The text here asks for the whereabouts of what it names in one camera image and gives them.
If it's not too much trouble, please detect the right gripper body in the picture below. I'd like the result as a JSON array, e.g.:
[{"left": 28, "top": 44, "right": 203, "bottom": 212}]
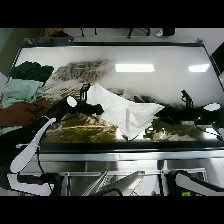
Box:
[{"left": 154, "top": 106, "right": 180, "bottom": 123}]

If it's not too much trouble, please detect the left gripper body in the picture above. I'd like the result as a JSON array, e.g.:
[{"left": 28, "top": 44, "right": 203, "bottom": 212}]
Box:
[{"left": 82, "top": 103, "right": 105, "bottom": 116}]

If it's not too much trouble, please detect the white T-shirt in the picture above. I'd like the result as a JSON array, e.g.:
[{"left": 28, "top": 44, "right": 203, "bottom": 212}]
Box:
[{"left": 86, "top": 83, "right": 165, "bottom": 141}]

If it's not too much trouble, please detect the dark green garment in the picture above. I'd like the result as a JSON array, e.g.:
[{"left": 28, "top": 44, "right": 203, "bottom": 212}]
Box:
[{"left": 9, "top": 61, "right": 55, "bottom": 85}]

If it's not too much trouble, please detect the pale green garment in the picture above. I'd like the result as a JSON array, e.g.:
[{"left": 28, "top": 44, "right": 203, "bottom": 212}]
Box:
[{"left": 1, "top": 78, "right": 46, "bottom": 108}]

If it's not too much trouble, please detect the brown garment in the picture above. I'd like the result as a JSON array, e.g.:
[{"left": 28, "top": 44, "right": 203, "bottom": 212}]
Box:
[{"left": 0, "top": 99, "right": 52, "bottom": 127}]

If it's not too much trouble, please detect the silver frame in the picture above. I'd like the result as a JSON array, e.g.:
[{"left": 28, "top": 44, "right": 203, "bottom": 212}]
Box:
[{"left": 19, "top": 149, "right": 224, "bottom": 197}]

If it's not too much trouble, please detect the black cable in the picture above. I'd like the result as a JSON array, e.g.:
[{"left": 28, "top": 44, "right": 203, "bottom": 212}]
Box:
[{"left": 35, "top": 145, "right": 56, "bottom": 193}]

